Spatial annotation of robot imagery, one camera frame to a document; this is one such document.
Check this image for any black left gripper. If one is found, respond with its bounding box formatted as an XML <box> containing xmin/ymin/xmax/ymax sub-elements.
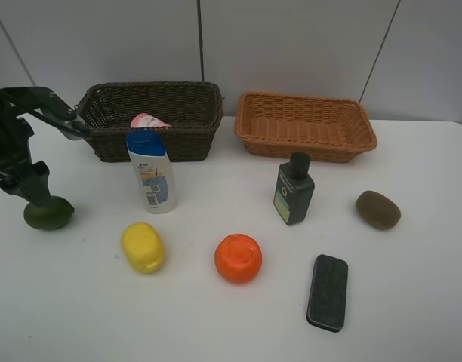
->
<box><xmin>0</xmin><ymin>98</ymin><xmax>51</xmax><ymax>207</ymax></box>

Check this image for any pink white-capped bottle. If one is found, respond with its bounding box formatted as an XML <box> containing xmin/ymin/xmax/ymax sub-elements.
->
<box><xmin>130</xmin><ymin>113</ymin><xmax>169</xmax><ymax>128</ymax></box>

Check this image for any orange wicker basket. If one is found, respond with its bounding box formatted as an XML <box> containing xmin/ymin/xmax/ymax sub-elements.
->
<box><xmin>235</xmin><ymin>91</ymin><xmax>377</xmax><ymax>163</ymax></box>

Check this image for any black whiteboard eraser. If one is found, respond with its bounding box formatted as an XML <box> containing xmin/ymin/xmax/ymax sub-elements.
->
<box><xmin>306</xmin><ymin>254</ymin><xmax>349</xmax><ymax>333</ymax></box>

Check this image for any green lime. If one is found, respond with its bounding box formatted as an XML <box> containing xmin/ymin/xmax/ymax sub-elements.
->
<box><xmin>23</xmin><ymin>196</ymin><xmax>75</xmax><ymax>230</ymax></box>

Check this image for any dark brown wicker basket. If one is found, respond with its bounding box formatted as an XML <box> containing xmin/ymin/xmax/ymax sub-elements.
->
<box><xmin>76</xmin><ymin>81</ymin><xmax>223</xmax><ymax>163</ymax></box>

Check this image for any yellow lemon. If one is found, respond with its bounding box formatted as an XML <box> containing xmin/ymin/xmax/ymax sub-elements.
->
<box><xmin>121</xmin><ymin>222</ymin><xmax>166</xmax><ymax>274</ymax></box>

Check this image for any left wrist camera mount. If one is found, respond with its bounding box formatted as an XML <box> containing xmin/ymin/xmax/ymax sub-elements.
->
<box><xmin>2</xmin><ymin>87</ymin><xmax>91</xmax><ymax>140</ymax></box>

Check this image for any brown kiwi fruit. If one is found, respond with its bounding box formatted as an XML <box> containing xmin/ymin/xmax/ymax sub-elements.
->
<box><xmin>355</xmin><ymin>190</ymin><xmax>402</xmax><ymax>231</ymax></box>

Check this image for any white blue-capped shampoo bottle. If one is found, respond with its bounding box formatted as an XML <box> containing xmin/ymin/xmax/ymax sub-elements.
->
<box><xmin>126</xmin><ymin>129</ymin><xmax>176</xmax><ymax>214</ymax></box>

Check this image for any orange fruit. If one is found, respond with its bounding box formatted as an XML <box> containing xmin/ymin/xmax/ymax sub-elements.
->
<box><xmin>214</xmin><ymin>234</ymin><xmax>263</xmax><ymax>284</ymax></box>

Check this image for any dark green black-capped bottle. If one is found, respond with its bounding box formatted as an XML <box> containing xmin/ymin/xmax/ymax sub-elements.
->
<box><xmin>273</xmin><ymin>152</ymin><xmax>315</xmax><ymax>226</ymax></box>

